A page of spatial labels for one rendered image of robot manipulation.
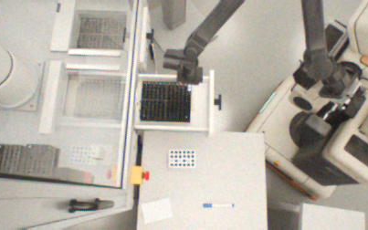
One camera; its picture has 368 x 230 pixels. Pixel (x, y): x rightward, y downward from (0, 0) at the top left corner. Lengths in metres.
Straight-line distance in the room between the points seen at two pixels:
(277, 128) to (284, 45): 0.84
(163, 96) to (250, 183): 0.57
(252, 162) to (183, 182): 0.34
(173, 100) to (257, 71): 1.24
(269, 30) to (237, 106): 0.73
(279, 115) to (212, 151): 0.77
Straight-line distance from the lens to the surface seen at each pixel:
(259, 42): 2.52
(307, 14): 0.96
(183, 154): 1.32
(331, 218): 1.51
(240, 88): 2.31
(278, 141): 1.96
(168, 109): 1.26
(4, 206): 0.41
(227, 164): 1.37
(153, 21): 2.50
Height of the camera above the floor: 2.11
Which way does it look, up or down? 75 degrees down
